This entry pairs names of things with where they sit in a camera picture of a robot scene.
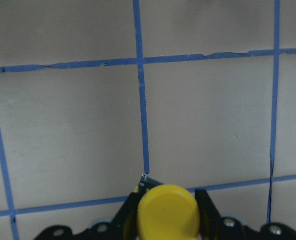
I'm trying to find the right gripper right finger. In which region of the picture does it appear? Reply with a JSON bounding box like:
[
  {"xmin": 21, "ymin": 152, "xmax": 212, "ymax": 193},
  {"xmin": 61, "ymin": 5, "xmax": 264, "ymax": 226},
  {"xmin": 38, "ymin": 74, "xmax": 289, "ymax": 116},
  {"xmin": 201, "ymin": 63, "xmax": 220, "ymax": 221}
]
[{"xmin": 195, "ymin": 189, "xmax": 296, "ymax": 240}]

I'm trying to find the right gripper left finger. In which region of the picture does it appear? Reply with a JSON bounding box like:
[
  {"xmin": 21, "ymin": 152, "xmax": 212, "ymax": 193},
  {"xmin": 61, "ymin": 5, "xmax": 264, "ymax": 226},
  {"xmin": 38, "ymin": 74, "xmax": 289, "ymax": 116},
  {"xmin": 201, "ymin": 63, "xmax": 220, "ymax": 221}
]
[{"xmin": 35, "ymin": 192, "xmax": 141, "ymax": 240}]

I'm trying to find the yellow push button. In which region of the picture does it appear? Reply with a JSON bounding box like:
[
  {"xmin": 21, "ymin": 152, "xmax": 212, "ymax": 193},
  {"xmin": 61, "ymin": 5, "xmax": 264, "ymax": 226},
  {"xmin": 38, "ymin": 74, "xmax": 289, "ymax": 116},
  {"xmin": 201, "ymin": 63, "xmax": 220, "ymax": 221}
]
[{"xmin": 136, "ymin": 174, "xmax": 201, "ymax": 240}]

